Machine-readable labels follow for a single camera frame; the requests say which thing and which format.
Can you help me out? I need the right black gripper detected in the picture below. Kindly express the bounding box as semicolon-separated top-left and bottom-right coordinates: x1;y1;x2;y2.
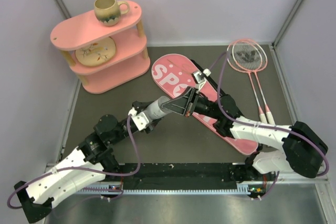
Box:
162;87;221;120

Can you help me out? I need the white shuttlecock tube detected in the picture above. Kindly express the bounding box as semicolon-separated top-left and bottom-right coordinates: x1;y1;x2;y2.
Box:
145;96;171;120

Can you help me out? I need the pink sport racket bag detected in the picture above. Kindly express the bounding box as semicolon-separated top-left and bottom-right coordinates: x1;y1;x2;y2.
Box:
151;54;258;156

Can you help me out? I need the pink badminton racket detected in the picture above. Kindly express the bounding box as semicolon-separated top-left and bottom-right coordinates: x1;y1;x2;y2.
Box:
232;39;277;125
226;41;271;123

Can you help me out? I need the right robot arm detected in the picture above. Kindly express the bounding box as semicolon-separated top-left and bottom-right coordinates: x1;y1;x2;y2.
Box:
161;87;329;180

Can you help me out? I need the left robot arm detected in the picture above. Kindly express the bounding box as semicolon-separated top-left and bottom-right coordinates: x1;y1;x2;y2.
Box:
13;97;169;223

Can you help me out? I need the pink three-tier wooden shelf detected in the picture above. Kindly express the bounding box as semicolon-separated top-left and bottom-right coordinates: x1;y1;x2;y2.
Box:
50;0;150;94

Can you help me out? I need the cream floral plate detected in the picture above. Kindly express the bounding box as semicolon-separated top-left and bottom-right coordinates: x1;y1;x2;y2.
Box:
75;37;116;67

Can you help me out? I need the beige ceramic mug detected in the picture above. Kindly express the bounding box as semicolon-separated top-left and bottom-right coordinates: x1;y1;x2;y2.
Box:
94;0;130;26

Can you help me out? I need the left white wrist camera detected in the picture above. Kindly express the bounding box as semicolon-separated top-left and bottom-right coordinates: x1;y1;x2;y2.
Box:
128;108;150;131

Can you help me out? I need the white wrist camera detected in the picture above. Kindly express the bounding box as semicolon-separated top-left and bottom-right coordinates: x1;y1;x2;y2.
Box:
128;108;150;131
192;69;211;91

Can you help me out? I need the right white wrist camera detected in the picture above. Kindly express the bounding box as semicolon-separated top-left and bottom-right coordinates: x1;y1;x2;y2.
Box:
192;69;211;91

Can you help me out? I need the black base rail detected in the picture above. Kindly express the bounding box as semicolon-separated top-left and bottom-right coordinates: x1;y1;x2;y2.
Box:
43;162;326;196

